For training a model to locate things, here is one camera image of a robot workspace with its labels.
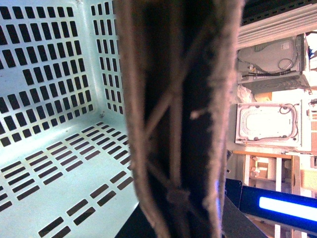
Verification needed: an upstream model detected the blue lit bar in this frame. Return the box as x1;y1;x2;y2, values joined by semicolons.
240;186;317;232

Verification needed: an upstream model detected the wooden shelf unit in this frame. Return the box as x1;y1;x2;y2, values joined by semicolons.
233;150;301;195

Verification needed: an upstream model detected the brown lattice left gripper finger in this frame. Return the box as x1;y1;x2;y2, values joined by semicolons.
114;0;245;238

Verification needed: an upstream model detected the white framed panel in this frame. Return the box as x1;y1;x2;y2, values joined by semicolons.
235;101;303;148

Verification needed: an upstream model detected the light blue plastic basket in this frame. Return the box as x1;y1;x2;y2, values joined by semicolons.
0;0;138;238

